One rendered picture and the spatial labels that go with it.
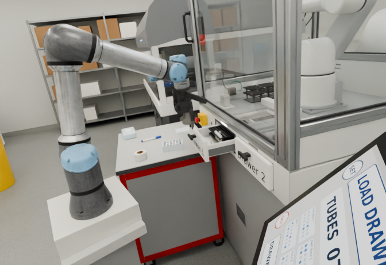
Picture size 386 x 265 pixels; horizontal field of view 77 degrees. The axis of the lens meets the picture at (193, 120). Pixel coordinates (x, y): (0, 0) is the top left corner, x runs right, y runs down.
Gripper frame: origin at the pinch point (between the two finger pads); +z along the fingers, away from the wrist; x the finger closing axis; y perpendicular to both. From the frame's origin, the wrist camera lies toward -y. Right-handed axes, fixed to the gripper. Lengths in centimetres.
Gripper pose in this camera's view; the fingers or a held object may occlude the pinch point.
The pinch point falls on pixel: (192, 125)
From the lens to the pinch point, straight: 123.9
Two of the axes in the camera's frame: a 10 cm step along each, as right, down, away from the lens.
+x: 2.6, 2.7, -9.3
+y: -9.6, 2.1, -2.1
